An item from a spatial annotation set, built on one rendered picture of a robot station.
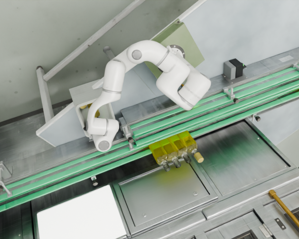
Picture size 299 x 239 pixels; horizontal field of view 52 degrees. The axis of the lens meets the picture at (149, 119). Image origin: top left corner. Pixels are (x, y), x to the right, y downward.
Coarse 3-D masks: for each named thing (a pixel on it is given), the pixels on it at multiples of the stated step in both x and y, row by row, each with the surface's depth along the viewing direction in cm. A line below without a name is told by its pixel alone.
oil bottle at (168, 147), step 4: (160, 140) 165; (164, 140) 165; (168, 140) 164; (160, 144) 164; (164, 144) 163; (168, 144) 162; (172, 144) 163; (164, 148) 161; (168, 148) 160; (172, 148) 160; (168, 152) 158; (172, 152) 158; (176, 152) 158; (168, 156) 157; (172, 156) 157; (176, 156) 157; (168, 160) 159
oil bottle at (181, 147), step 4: (172, 136) 166; (176, 136) 165; (172, 140) 163; (176, 140) 163; (180, 140) 163; (176, 144) 161; (180, 144) 160; (184, 144) 160; (176, 148) 159; (180, 148) 158; (184, 148) 158; (180, 152) 157; (184, 152) 158; (180, 156) 159
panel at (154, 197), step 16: (192, 160) 171; (128, 176) 168; (144, 176) 168; (160, 176) 166; (176, 176) 165; (192, 176) 163; (112, 192) 162; (128, 192) 162; (144, 192) 160; (160, 192) 159; (176, 192) 158; (192, 192) 156; (208, 192) 155; (48, 208) 160; (128, 208) 155; (144, 208) 153; (160, 208) 152; (176, 208) 151; (192, 208) 149; (128, 224) 147; (144, 224) 146; (160, 224) 147
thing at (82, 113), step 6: (84, 102) 148; (90, 102) 148; (78, 108) 153; (84, 108) 158; (102, 108) 162; (108, 108) 159; (78, 114) 150; (84, 114) 160; (102, 114) 164; (108, 114) 166; (84, 120) 162; (84, 126) 157; (84, 132) 158
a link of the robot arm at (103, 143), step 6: (108, 120) 134; (114, 120) 136; (108, 126) 133; (114, 126) 134; (108, 132) 134; (114, 132) 135; (96, 138) 136; (102, 138) 135; (108, 138) 136; (96, 144) 135; (102, 144) 135; (108, 144) 136; (102, 150) 136
